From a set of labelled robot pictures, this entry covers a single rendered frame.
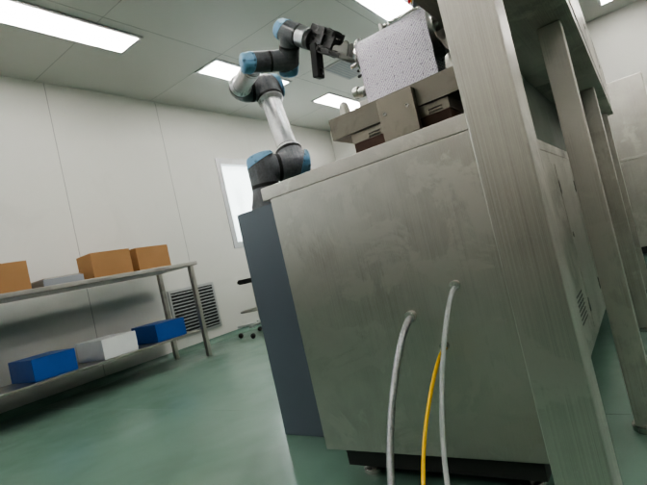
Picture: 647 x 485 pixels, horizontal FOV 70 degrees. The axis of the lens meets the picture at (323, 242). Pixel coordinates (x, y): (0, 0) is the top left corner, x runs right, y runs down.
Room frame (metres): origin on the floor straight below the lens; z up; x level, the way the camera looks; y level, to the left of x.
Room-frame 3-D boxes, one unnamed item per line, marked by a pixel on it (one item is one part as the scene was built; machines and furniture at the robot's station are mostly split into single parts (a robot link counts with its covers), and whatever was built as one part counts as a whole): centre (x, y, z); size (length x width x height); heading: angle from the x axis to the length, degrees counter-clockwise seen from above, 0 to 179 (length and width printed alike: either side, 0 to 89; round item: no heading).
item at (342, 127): (1.25, -0.30, 1.00); 0.40 x 0.16 x 0.06; 55
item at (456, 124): (2.24, -0.84, 0.88); 2.52 x 0.66 x 0.04; 145
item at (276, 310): (1.88, 0.18, 0.45); 0.20 x 0.20 x 0.90; 53
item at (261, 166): (1.89, 0.17, 1.07); 0.13 x 0.12 x 0.14; 109
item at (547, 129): (2.17, -1.17, 1.02); 2.24 x 0.04 x 0.24; 145
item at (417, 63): (1.37, -0.33, 1.11); 0.23 x 0.01 x 0.18; 55
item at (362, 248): (2.23, -0.85, 0.43); 2.52 x 0.64 x 0.86; 145
